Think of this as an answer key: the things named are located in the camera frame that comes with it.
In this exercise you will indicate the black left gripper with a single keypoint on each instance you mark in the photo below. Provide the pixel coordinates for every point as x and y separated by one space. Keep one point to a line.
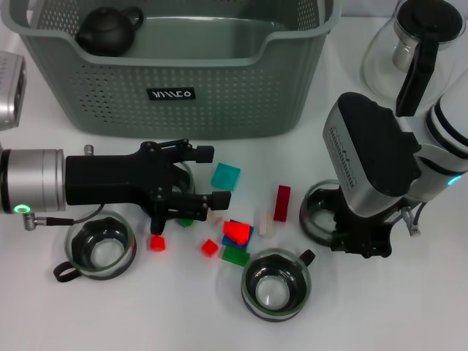
106 181

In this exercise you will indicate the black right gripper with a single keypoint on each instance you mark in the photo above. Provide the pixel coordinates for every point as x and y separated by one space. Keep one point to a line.
360 226

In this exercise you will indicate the grey-green perforated storage bin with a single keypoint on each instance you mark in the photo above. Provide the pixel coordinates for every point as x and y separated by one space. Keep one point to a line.
237 95

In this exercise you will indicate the teal square building brick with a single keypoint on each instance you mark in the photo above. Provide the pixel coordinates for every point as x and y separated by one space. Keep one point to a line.
226 176

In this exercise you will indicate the translucent white building brick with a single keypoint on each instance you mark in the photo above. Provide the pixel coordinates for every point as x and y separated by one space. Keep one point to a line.
215 219

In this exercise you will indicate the green notched building brick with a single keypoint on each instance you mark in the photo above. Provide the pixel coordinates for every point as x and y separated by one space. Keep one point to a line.
185 222

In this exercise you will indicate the red sloped building brick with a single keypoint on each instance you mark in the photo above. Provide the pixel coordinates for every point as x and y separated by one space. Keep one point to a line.
237 231

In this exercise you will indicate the blue building brick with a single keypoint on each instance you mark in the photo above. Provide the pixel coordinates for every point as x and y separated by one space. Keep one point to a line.
227 242

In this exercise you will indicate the small red building brick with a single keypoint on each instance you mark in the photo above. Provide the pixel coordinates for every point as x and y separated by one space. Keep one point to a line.
158 243
209 248

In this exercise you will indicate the pale pink building brick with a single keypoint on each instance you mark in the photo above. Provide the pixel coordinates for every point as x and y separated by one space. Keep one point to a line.
264 225

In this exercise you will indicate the dark red long brick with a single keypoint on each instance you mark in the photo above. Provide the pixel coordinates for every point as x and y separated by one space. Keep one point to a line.
281 204

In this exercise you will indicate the green flat building brick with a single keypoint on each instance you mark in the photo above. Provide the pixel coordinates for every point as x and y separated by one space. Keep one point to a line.
235 256

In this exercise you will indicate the black clay teapot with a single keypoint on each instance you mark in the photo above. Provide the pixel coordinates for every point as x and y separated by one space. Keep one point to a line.
106 33

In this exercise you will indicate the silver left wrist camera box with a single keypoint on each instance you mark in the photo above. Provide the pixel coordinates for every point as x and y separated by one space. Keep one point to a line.
9 95

